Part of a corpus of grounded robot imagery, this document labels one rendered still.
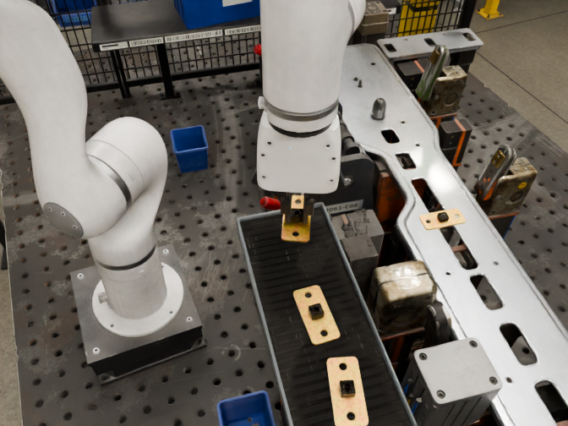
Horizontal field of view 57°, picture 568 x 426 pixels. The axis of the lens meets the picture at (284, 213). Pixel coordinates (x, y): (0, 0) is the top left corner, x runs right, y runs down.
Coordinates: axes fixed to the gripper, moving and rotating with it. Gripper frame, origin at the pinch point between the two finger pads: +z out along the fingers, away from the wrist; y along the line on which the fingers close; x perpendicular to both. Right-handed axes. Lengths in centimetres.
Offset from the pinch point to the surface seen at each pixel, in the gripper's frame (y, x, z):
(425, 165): 26, 36, 24
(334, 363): 5.7, -18.8, 7.5
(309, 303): 2.4, -10.4, 7.5
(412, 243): 21.2, 14.0, 23.4
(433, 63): 29, 64, 16
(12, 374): -100, 27, 124
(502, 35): 124, 281, 123
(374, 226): 13.1, 11.4, 16.0
